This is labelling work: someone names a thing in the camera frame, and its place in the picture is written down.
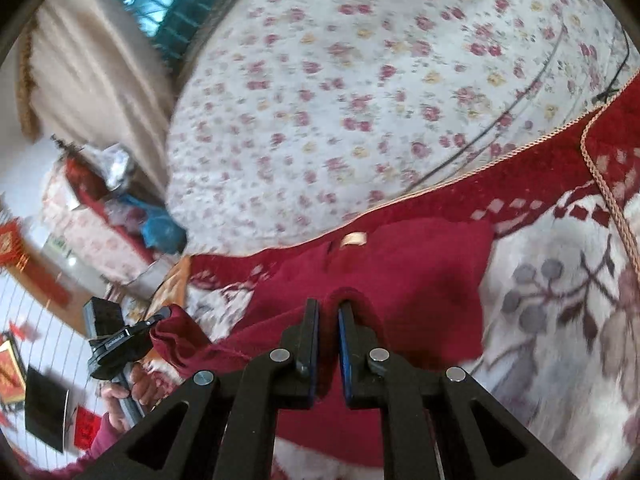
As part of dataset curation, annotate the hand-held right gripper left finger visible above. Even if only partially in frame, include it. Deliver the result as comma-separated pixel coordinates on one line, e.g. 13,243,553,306
82,299,321,480

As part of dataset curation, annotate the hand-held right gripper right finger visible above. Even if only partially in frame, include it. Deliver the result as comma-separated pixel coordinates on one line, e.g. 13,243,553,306
337,300,581,480

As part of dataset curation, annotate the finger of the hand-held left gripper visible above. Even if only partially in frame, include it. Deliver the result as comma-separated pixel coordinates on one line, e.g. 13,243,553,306
142,308,172,333

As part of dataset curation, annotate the red fleece garment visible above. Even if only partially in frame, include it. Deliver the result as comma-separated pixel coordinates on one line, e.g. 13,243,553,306
150,217,496,468

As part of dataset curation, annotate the person's left forearm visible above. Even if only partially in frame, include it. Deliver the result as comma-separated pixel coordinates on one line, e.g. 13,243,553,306
60,410,133,478

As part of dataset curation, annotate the person's left hand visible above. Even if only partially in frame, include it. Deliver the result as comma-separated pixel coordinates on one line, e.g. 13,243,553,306
102,362,158,433

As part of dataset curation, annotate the blue plastic bag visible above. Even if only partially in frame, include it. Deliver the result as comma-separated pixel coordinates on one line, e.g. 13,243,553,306
140,210,188,256

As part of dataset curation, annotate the black flat panel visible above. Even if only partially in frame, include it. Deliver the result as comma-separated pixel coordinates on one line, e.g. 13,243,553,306
25,365,70,453

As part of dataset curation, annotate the silver foil bag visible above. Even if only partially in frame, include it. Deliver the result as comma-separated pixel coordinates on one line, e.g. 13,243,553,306
87,144,133,191

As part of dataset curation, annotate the floral plush blanket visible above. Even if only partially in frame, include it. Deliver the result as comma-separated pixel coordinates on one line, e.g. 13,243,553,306
120,67,640,480

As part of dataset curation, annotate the beige curtain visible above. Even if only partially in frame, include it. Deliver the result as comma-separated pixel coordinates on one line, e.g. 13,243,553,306
17,0,186,196

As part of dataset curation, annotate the rose print bed sheet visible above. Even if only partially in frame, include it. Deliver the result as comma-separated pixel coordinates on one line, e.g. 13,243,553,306
165,0,640,256

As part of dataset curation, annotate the red wall ornament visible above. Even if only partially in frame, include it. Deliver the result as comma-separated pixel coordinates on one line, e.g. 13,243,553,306
0,220,31,271

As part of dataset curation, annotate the black cable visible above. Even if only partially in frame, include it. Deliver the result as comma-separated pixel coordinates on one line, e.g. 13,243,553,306
592,25,632,106

